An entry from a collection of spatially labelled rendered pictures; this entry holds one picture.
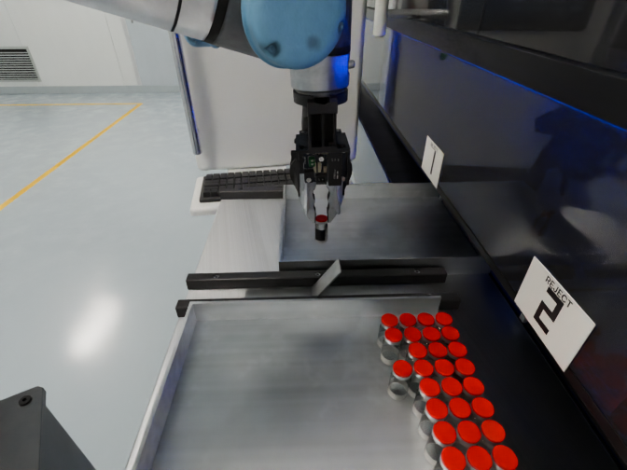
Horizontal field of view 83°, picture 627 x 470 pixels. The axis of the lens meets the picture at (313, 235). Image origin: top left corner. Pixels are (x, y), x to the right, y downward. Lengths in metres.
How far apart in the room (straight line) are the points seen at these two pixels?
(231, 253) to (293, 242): 0.11
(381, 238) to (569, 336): 0.38
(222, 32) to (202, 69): 0.77
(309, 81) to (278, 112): 0.63
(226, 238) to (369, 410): 0.40
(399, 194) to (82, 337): 1.53
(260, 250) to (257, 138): 0.53
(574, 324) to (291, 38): 0.31
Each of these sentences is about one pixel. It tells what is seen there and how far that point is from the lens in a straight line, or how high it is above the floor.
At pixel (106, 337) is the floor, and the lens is 1.86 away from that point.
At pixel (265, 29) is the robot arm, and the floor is 1.24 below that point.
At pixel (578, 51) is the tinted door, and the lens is 0.40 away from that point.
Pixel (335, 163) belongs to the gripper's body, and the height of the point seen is 1.07.
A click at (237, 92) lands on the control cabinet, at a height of 1.03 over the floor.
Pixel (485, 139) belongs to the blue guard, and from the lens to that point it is 0.49.
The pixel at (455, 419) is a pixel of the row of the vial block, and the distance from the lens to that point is 0.41.
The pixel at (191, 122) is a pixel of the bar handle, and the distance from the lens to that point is 1.03.
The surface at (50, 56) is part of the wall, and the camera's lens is 6.60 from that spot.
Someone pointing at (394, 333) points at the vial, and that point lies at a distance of 0.44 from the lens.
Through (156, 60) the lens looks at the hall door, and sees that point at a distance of 5.98.
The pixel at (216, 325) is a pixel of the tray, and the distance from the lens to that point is 0.52.
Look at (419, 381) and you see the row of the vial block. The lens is 0.43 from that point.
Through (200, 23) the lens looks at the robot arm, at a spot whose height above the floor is 1.24.
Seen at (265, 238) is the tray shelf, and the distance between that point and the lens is 0.67.
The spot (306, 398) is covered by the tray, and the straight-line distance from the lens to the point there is 0.44.
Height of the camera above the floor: 1.26
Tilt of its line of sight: 35 degrees down
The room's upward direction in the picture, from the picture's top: straight up
